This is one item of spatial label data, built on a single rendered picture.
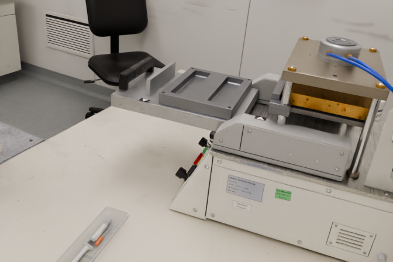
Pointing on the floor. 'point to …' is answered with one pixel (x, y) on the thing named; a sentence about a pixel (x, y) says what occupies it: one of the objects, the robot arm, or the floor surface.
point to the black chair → (115, 28)
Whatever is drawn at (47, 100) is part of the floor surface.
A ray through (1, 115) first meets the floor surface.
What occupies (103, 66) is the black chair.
